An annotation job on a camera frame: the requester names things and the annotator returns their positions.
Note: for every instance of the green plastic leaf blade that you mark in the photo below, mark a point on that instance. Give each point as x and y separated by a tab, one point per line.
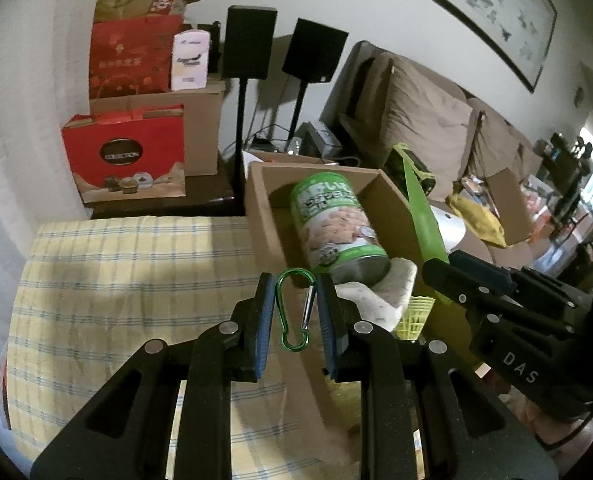
426	228

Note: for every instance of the left black speaker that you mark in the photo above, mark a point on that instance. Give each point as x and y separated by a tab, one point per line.
248	41

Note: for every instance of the framed ink painting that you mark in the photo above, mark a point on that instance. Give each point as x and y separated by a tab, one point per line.
518	31

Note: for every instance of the orange red cushion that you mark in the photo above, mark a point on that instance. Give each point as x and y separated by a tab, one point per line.
4	410

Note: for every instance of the yellow blue plaid tablecloth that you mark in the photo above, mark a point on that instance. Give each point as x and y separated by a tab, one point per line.
92	292

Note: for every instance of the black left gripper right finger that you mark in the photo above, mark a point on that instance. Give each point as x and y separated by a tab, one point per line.
333	327

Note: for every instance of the red collection gift bag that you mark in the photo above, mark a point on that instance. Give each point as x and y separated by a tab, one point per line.
124	156

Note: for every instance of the green carabiner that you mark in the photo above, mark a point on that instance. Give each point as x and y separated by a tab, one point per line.
295	308

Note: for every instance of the brown sofa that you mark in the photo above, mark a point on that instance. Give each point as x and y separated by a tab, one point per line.
384	99

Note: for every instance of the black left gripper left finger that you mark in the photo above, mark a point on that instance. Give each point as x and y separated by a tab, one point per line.
254	319

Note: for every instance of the yellow-green power tool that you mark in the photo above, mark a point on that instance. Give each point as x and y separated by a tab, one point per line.
399	158

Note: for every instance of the white pink small box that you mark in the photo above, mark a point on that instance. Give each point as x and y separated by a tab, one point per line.
189	68

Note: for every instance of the person right hand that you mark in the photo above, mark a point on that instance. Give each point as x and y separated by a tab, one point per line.
549	430

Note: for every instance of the green snack canister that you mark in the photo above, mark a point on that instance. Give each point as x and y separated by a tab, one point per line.
336	235

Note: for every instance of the red paper gift bag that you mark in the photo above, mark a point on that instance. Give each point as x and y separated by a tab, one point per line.
130	57

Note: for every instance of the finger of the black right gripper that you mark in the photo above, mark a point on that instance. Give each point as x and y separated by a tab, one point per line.
481	301
525	286

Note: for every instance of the right black speaker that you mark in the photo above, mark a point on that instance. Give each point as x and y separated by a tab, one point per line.
314	52

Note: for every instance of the cardboard storage box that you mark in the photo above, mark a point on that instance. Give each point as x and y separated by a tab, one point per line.
328	428

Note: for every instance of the black speaker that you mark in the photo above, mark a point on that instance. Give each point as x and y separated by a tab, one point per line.
314	52
248	41

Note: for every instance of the large brown cardboard box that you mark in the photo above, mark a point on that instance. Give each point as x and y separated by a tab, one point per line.
196	124

